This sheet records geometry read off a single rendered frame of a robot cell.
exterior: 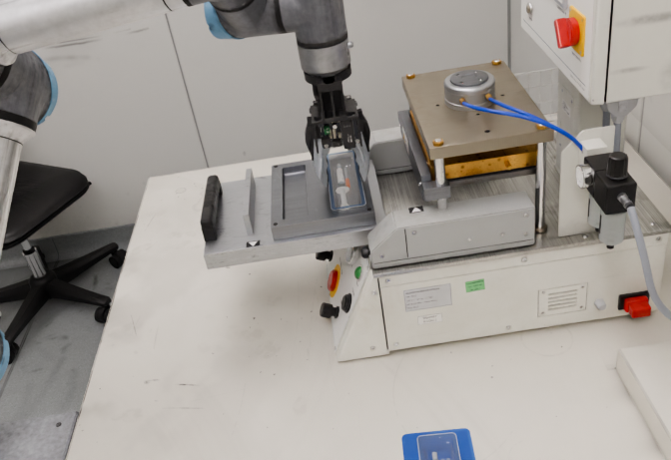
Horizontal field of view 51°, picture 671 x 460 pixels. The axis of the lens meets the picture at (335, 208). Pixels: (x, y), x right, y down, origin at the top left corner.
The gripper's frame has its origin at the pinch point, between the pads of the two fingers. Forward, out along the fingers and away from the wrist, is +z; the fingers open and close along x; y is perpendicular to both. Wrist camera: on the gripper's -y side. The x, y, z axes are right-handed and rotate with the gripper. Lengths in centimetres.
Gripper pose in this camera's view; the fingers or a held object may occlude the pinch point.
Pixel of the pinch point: (343, 175)
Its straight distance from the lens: 118.0
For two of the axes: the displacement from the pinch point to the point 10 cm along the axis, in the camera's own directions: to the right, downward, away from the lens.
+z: 1.4, 8.3, 5.4
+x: 9.9, -1.5, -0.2
